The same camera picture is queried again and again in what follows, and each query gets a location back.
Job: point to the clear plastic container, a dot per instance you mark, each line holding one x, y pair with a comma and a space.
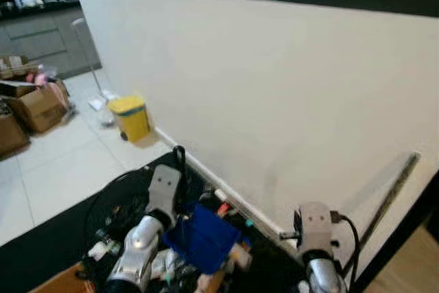
105, 118

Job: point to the black floor mat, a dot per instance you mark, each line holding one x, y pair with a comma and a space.
41, 259

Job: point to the pink fabric item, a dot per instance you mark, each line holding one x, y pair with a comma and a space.
41, 77

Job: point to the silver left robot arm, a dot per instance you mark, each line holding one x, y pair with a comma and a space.
140, 238

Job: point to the open cardboard box red label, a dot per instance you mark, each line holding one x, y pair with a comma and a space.
65, 283

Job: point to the grey kitchen cabinet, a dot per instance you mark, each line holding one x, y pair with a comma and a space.
41, 39

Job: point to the small red box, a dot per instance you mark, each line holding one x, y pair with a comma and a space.
223, 208

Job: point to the small white block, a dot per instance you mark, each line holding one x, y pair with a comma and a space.
219, 195

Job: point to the taped brown cardboard box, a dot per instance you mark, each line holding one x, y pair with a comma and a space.
41, 109

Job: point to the mop with silver pole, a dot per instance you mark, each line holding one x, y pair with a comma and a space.
98, 103

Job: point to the plain brown cardboard box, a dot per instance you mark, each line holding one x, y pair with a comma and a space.
10, 135

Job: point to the yellow pedal trash bin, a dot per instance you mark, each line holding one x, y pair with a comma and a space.
130, 121

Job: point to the blue plastic dustpan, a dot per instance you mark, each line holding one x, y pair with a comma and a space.
202, 238

